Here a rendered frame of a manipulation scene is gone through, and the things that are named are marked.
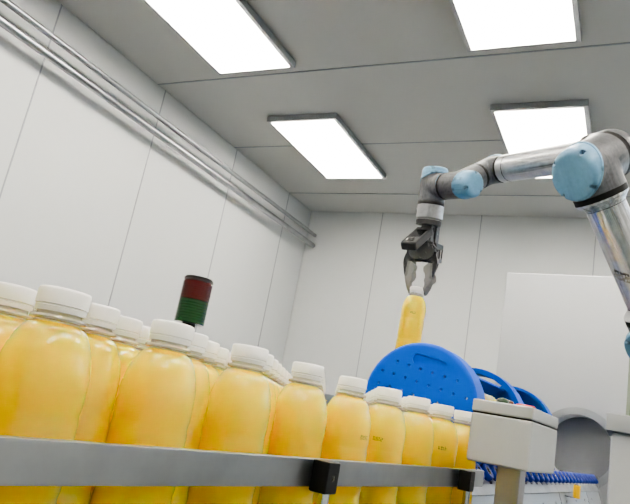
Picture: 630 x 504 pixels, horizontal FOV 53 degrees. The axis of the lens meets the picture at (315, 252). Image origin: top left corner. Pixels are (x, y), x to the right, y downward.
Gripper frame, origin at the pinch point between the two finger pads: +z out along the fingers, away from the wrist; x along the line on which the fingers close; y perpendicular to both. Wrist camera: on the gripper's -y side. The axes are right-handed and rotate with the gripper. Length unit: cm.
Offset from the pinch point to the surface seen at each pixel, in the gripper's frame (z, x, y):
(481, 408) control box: 20, -38, -60
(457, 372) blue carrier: 18.1, -22.0, -24.2
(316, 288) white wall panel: 1, 317, 477
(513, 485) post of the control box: 32, -43, -54
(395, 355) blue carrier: 17.0, -6.0, -23.4
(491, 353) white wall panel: 42, 105, 482
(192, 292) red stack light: 8, 23, -66
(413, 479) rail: 30, -33, -75
